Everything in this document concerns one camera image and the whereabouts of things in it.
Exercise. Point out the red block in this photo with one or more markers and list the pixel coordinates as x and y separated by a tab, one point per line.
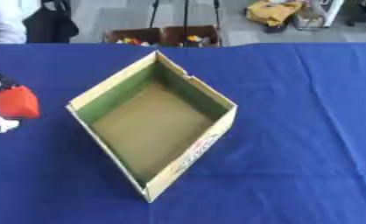
17	102

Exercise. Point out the tan cardboard box green inside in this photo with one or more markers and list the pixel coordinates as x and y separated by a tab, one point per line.
153	125

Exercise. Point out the brown cardboard box with toys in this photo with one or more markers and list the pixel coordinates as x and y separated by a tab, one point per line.
132	36
191	35

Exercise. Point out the person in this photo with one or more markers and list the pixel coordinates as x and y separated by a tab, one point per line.
4	22

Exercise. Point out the black bag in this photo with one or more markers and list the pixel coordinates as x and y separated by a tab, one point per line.
50	23

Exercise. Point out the black tripod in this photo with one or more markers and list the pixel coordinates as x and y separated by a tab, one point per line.
185	13

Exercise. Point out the yellow bag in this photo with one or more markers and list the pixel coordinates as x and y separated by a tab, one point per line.
272	11

